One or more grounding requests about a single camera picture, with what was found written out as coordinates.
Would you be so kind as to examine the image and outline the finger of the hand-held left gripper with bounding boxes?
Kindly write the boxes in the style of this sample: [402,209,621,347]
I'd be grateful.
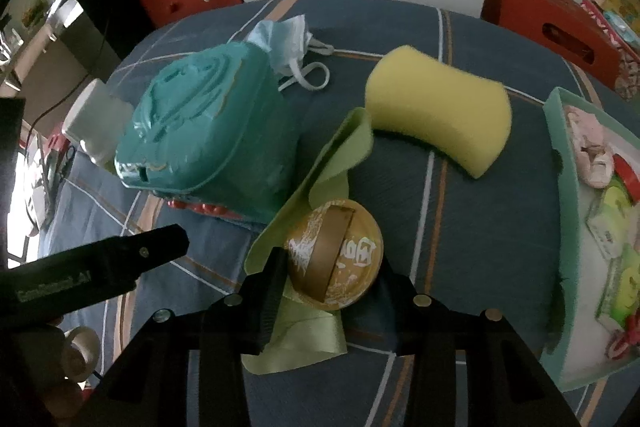
[117,223,190,283]

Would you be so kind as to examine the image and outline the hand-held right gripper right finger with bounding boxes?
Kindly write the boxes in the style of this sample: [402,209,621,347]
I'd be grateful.
[374,256,581,427]

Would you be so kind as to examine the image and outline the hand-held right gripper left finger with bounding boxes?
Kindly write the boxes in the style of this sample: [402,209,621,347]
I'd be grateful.
[75,252,290,427]

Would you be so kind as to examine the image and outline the gold round tin lid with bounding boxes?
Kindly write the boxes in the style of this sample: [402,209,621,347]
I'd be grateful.
[282,199,384,312]

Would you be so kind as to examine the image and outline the light green cloth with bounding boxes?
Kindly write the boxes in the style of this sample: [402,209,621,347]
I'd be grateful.
[240,107,374,376]

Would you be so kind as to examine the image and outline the mint green tray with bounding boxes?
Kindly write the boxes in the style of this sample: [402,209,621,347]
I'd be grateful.
[540,87,640,392]

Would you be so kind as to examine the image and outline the green plastic packet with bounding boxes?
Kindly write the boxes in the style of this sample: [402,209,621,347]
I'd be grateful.
[595,257,640,333]

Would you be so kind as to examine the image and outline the pink red soft cloth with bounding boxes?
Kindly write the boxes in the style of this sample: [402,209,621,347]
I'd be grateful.
[565,104,640,202]

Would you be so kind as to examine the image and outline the person's left hand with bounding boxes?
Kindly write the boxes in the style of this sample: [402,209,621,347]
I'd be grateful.
[12,324,102,419]

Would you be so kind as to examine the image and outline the blue plaid bedsheet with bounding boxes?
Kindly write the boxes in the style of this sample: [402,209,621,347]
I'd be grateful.
[37,0,640,427]

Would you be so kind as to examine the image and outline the teal plastic wipes box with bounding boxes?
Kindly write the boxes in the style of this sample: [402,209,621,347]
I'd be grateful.
[114,42,303,225]

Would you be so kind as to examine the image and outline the white plastic bottle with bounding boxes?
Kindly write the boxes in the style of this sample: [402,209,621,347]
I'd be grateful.
[62,79,135,168]

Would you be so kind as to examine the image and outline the yellow sponge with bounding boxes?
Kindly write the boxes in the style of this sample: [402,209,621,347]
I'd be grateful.
[364,45,513,180]

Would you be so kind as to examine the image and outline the black cabinet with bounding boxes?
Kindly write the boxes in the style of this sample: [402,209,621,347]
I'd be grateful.
[70,0,153,75]

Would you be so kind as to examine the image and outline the green tissue pack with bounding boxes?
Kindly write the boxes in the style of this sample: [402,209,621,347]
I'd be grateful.
[585,187,640,263]

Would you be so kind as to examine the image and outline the blue face mask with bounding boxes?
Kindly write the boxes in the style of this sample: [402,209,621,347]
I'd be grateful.
[243,14,335,92]

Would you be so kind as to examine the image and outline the red cardboard box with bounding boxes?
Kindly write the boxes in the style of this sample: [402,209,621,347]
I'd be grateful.
[471,0,640,102]

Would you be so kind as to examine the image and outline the yellow printed box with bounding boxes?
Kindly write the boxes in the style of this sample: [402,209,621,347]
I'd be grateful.
[602,0,640,38]

